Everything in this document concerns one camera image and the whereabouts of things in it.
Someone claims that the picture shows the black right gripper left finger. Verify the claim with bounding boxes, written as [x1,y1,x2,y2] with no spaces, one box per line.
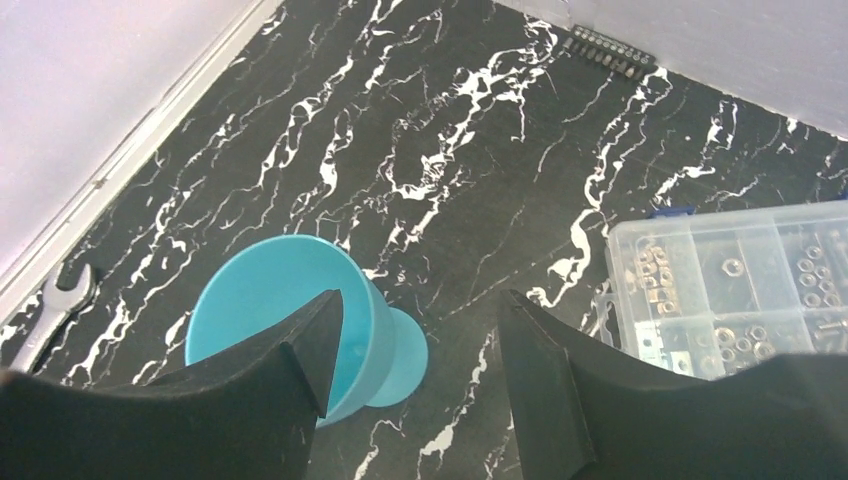
[1,290,343,479]

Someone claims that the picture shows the silver open-end wrench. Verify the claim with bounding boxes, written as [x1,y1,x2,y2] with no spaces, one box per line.
[10,262,96,373]

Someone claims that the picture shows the blue plastic goblet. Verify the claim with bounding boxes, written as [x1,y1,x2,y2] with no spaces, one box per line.
[184,234,429,427]

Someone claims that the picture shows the clear plastic parts box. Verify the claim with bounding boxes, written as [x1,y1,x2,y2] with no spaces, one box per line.
[596,200,847,380]

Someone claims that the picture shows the black screwdriver bit strip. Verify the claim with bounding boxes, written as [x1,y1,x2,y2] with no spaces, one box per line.
[565,25,656,81]

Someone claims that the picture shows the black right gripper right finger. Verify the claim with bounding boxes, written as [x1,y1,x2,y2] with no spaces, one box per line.
[497,290,847,479]

